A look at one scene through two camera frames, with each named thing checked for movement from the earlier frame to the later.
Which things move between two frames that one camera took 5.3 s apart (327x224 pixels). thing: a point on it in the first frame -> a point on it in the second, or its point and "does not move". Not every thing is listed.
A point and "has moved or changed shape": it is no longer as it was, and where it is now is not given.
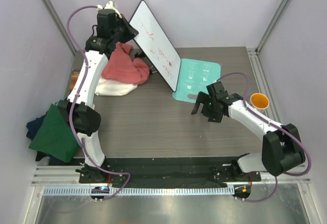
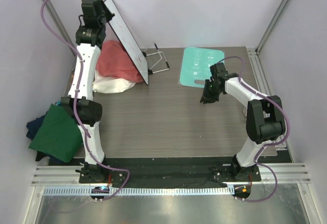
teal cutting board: [194, 76] has moved or changed shape
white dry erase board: [153, 41] -> [127, 40]
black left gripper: [131, 31] -> [111, 15]
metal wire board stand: [142, 54] -> [161, 65]
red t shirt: [121, 67] does not move
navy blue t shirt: [33, 126] does not move
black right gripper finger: [212, 116] -> [212, 98]
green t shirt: [54, 137] does not move
